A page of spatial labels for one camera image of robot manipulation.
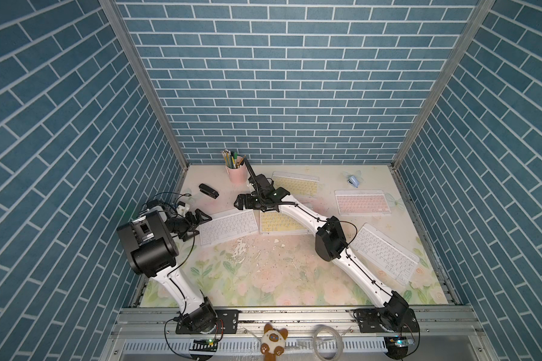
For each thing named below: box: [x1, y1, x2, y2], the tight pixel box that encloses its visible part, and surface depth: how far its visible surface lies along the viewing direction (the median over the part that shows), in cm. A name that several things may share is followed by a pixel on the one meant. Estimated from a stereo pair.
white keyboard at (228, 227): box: [198, 209, 259, 248], surface depth 98 cm
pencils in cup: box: [219, 148, 247, 170], surface depth 105 cm
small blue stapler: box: [347, 175, 360, 189], surface depth 114 cm
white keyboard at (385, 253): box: [350, 222, 421, 286], surface depth 91 cm
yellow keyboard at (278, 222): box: [259, 210, 312, 235], surface depth 97 cm
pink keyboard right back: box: [334, 189, 392, 216], surface depth 107 cm
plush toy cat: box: [260, 323, 289, 361], surface depth 69 cm
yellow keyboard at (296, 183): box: [271, 170, 320, 196], surface depth 117 cm
